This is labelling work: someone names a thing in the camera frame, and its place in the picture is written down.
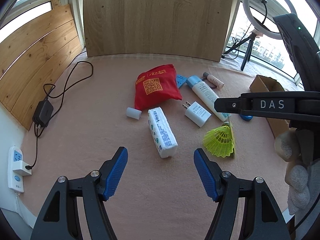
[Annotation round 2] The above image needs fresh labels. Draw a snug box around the blue round tape measure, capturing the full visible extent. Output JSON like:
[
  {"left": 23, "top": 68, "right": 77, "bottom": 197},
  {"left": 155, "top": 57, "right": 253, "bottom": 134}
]
[{"left": 239, "top": 114, "right": 253, "bottom": 121}]

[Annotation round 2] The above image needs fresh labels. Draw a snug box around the pink small bottle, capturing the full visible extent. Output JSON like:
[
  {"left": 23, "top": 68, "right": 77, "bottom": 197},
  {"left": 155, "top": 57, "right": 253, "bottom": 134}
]
[{"left": 203, "top": 72, "right": 225, "bottom": 89}]

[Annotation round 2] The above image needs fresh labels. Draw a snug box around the blue cap lotion tube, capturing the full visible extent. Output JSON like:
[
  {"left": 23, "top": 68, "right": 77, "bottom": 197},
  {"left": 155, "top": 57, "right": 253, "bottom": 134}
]
[{"left": 186, "top": 75, "right": 229, "bottom": 122}]

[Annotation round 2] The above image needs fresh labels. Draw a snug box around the white usb wall charger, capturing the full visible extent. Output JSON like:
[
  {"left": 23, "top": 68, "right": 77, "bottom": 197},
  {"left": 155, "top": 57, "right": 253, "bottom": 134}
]
[{"left": 182, "top": 101, "right": 211, "bottom": 127}]

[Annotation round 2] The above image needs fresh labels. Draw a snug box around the yellow shuttlecock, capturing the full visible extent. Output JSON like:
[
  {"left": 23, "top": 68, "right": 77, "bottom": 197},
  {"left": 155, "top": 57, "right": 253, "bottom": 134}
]
[{"left": 203, "top": 122, "right": 233, "bottom": 158}]

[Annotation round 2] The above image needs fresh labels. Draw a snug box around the light blue phone stand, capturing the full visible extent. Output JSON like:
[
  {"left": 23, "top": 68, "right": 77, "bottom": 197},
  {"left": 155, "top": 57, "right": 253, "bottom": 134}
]
[{"left": 176, "top": 75, "right": 187, "bottom": 89}]

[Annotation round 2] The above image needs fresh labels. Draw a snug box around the red drawstring bag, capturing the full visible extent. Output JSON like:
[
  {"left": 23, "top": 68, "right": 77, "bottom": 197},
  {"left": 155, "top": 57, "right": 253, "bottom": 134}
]
[{"left": 134, "top": 64, "right": 182, "bottom": 111}]

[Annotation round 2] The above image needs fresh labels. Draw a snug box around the white tissue pack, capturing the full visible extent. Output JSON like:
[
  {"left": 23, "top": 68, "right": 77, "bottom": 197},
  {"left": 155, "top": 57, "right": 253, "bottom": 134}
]
[{"left": 148, "top": 107, "right": 178, "bottom": 159}]

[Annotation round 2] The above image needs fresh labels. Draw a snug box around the small white cylinder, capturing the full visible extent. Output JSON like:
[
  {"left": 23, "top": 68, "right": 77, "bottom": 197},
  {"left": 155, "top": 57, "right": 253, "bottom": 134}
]
[{"left": 126, "top": 107, "right": 142, "bottom": 120}]

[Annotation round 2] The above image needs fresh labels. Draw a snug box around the right white gloved hand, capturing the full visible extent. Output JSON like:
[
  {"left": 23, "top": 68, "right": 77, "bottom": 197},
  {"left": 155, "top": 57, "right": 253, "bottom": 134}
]
[{"left": 274, "top": 129, "right": 319, "bottom": 215}]

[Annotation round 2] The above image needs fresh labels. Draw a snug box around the cardboard box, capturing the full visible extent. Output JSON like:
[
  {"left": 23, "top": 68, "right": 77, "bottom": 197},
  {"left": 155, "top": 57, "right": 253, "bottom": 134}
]
[{"left": 249, "top": 75, "right": 290, "bottom": 138}]

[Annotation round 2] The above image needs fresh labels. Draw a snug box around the white plugged charger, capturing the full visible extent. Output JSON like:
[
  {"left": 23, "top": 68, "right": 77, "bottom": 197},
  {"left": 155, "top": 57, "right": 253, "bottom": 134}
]
[{"left": 12, "top": 160, "right": 32, "bottom": 176}]

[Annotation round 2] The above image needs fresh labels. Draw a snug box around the black tripod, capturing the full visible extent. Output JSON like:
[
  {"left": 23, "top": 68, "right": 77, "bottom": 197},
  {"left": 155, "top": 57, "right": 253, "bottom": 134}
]
[{"left": 221, "top": 32, "right": 257, "bottom": 71}]

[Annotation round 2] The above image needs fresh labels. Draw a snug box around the pink fleece blanket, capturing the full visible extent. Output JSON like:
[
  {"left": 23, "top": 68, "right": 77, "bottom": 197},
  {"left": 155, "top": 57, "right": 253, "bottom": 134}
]
[{"left": 19, "top": 52, "right": 304, "bottom": 240}]

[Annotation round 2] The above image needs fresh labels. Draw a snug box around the large light wood board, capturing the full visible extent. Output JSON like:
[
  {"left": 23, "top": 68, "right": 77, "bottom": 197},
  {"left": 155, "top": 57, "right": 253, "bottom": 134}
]
[{"left": 84, "top": 0, "right": 232, "bottom": 62}]

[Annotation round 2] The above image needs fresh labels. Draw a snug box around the black power adapter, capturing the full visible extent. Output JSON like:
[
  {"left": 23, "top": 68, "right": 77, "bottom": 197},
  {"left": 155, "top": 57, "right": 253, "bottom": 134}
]
[{"left": 32, "top": 99, "right": 53, "bottom": 127}]

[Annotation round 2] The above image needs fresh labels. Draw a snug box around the pine plank panel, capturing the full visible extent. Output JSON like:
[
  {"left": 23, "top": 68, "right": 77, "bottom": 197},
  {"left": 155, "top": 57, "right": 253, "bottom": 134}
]
[{"left": 1, "top": 5, "right": 82, "bottom": 129}]

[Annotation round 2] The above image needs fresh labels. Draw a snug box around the white wall power strip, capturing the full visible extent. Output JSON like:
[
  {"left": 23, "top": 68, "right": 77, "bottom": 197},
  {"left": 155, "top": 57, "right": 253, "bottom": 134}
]
[{"left": 7, "top": 146, "right": 24, "bottom": 193}]

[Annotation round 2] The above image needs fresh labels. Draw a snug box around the black ring light cable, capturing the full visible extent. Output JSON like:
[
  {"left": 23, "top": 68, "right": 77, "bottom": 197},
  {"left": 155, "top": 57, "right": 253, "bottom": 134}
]
[{"left": 223, "top": 0, "right": 268, "bottom": 61}]

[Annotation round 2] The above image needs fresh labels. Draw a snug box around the white ring light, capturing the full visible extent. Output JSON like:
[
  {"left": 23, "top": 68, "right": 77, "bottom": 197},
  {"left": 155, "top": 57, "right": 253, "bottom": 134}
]
[{"left": 242, "top": 0, "right": 297, "bottom": 40}]

